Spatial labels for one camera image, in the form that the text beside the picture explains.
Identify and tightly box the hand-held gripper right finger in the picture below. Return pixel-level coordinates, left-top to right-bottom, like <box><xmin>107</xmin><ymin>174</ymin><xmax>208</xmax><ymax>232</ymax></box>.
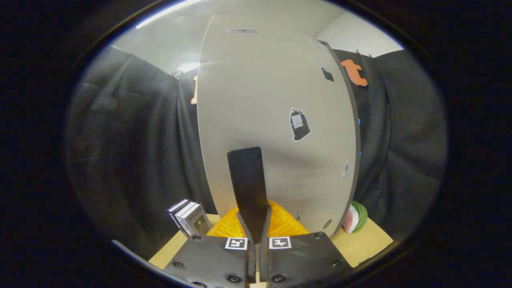
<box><xmin>246</xmin><ymin>147</ymin><xmax>354</xmax><ymax>288</ymax></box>

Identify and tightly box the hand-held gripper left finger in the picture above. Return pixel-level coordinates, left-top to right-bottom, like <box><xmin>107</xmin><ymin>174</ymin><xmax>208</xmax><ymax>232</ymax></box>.
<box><xmin>164</xmin><ymin>147</ymin><xmax>257</xmax><ymax>288</ymax></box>

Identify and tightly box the toy watermelon slice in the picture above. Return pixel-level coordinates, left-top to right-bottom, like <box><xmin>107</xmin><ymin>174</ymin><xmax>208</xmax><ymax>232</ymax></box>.
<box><xmin>342</xmin><ymin>201</ymin><xmax>368</xmax><ymax>234</ymax></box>

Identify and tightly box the black backdrop cloth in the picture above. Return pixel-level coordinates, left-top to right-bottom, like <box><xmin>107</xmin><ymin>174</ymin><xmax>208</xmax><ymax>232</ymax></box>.
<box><xmin>66</xmin><ymin>45</ymin><xmax>448</xmax><ymax>260</ymax></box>

